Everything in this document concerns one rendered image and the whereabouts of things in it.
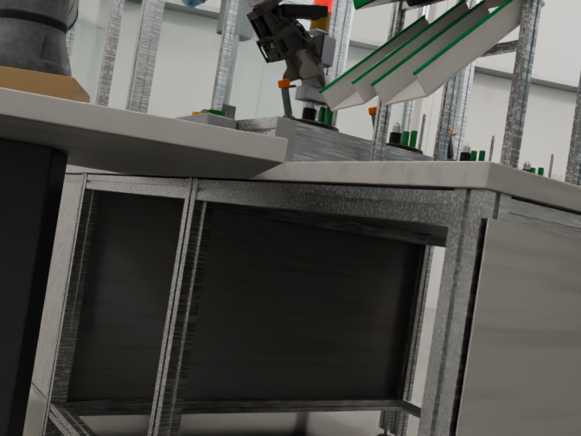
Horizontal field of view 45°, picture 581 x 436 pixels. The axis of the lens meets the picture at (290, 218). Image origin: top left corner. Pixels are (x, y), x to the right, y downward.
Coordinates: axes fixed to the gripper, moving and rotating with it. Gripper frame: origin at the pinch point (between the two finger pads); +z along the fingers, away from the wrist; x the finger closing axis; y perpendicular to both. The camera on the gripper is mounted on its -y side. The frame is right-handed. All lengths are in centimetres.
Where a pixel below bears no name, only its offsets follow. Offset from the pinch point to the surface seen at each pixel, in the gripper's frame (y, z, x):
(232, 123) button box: 24.0, -3.7, 2.0
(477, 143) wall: -588, 366, -575
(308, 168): 36, -1, 41
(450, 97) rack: -14.1, 14.0, 20.9
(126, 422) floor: 65, 88, -106
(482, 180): 36, 0, 74
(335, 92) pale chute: 11.2, -1.7, 20.5
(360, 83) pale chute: 14.1, -3.8, 32.6
